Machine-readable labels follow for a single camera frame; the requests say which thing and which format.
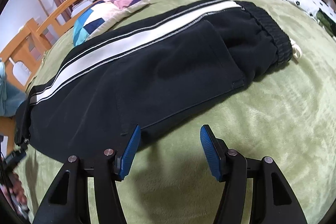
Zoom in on black pants with white stripe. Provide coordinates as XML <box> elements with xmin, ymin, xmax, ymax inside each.
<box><xmin>15</xmin><ymin>0</ymin><xmax>293</xmax><ymax>162</ymax></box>

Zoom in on green fleece bed blanket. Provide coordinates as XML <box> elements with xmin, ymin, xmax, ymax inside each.
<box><xmin>10</xmin><ymin>0</ymin><xmax>336</xmax><ymax>224</ymax></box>

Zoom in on colourful geometric pillow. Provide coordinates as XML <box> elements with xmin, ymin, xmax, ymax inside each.
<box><xmin>73</xmin><ymin>0</ymin><xmax>150</xmax><ymax>47</ymax></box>

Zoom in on dark green cloth on pillow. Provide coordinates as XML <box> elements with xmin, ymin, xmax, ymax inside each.
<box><xmin>316</xmin><ymin>10</ymin><xmax>335</xmax><ymax>37</ymax></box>

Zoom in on white black-flowered pillow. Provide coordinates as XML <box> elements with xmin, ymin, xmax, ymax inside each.
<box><xmin>273</xmin><ymin>0</ymin><xmax>336</xmax><ymax>38</ymax></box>

